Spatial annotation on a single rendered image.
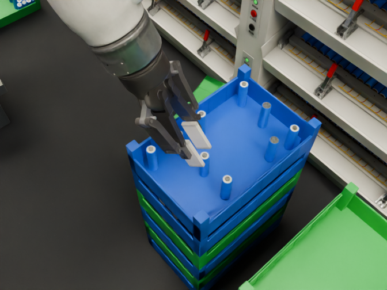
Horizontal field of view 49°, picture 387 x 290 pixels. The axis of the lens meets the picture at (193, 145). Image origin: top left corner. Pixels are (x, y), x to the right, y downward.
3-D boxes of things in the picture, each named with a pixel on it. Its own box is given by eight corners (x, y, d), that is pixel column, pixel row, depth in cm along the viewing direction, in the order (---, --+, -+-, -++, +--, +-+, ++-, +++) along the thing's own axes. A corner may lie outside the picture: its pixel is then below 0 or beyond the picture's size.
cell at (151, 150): (152, 172, 81) (150, 154, 76) (147, 166, 82) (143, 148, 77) (160, 167, 82) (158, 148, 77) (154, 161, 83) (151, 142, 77)
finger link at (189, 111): (145, 86, 66) (148, 78, 66) (180, 122, 74) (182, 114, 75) (166, 84, 64) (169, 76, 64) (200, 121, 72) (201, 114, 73)
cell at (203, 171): (203, 178, 81) (204, 160, 75) (197, 172, 81) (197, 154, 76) (210, 173, 81) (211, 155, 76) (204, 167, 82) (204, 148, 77)
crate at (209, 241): (200, 258, 81) (200, 243, 74) (135, 186, 89) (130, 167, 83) (304, 167, 92) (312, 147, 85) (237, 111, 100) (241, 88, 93)
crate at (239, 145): (200, 243, 74) (201, 224, 68) (130, 167, 83) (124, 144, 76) (312, 147, 85) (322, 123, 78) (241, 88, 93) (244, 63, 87)
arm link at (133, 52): (74, 51, 57) (98, 83, 61) (128, 44, 52) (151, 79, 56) (103, 8, 61) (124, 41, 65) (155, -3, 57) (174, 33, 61)
